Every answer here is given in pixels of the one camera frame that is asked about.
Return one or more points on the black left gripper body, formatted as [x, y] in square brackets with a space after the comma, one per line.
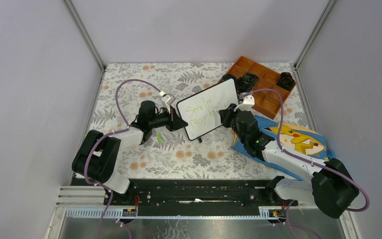
[160, 120]

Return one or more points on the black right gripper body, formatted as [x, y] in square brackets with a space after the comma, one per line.
[243, 139]

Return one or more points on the white whiteboard black frame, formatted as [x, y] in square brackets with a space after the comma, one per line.
[196, 110]

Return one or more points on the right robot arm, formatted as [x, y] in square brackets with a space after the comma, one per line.
[326, 184]

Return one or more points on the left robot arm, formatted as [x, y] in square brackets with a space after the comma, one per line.
[97, 155]

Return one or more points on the floral tablecloth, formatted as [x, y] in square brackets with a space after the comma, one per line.
[126, 85]

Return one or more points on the black rings middle compartment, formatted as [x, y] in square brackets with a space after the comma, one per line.
[247, 80]

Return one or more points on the black rings compartment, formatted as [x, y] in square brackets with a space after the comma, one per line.
[286, 80]
[228, 78]
[247, 80]

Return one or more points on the black rings left compartment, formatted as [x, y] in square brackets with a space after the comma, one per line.
[228, 78]

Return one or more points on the blue Pikachu cloth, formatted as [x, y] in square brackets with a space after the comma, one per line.
[301, 139]

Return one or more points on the black rings right compartment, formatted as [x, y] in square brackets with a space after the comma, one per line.
[286, 80]

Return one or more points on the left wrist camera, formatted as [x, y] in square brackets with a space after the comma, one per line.
[167, 99]

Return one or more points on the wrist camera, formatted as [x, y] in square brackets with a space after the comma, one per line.
[167, 99]
[245, 103]

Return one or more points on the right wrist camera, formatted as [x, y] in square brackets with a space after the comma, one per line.
[245, 103]

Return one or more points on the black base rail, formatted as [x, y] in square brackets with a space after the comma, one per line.
[198, 198]

